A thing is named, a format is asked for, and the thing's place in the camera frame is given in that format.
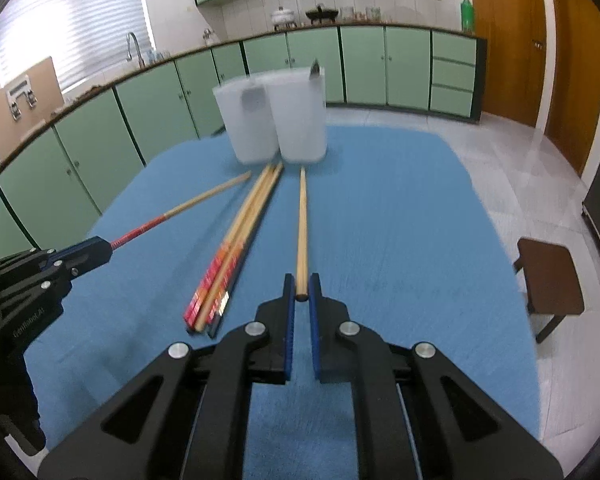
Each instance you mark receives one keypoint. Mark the green bottle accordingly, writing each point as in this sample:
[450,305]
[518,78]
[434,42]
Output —
[467,15]

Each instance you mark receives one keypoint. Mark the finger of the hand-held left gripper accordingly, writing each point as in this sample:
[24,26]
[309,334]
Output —
[82,250]
[55,280]

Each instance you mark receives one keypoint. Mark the blue table mat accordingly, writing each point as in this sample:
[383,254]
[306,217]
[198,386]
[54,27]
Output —
[405,235]

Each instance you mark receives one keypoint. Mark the metal kitchen faucet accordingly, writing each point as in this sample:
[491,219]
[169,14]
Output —
[141,57]

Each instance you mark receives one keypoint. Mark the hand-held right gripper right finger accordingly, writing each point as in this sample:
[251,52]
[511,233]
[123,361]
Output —
[316,330]

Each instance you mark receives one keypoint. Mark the brown wooden stool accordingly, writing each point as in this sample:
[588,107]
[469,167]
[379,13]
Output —
[550,280]

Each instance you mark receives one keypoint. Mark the black wok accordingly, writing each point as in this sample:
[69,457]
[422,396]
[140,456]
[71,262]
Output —
[322,14]

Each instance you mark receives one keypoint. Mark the white window blinds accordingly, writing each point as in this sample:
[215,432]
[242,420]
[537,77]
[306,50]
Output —
[80,20]

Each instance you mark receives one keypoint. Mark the white kettle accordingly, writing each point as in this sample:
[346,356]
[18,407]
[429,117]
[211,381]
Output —
[208,35]

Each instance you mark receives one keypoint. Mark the white plastic utensil holder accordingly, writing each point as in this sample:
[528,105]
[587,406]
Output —
[300,120]

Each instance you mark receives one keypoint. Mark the white cooking pot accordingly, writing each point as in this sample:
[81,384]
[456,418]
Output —
[283,17]

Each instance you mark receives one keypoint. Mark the brown wooden door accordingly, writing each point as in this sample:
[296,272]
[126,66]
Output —
[505,35]
[575,75]

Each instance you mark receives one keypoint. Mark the glass jar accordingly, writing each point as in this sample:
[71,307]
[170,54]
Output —
[373,12]
[346,12]

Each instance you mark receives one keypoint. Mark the green base kitchen cabinets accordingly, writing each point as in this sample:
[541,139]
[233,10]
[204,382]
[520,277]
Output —
[145,110]

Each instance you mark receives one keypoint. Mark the plain wooden chopstick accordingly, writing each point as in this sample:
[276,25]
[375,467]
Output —
[302,235]

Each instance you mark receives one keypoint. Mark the black spoon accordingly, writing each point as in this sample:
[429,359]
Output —
[314,69]

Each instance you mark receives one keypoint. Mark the person's left hand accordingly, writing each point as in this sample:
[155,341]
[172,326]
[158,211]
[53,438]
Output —
[15,410]

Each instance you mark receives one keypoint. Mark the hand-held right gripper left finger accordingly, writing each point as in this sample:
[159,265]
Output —
[290,330]

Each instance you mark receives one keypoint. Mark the wooden board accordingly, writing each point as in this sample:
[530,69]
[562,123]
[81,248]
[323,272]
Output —
[35,130]

